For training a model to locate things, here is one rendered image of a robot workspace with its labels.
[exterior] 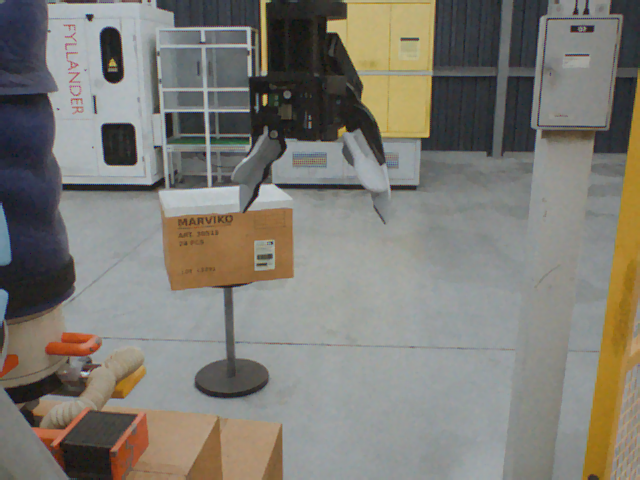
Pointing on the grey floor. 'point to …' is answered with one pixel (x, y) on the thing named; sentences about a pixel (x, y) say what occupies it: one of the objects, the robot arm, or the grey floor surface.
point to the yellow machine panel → (373, 95)
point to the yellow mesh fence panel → (619, 328)
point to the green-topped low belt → (187, 148)
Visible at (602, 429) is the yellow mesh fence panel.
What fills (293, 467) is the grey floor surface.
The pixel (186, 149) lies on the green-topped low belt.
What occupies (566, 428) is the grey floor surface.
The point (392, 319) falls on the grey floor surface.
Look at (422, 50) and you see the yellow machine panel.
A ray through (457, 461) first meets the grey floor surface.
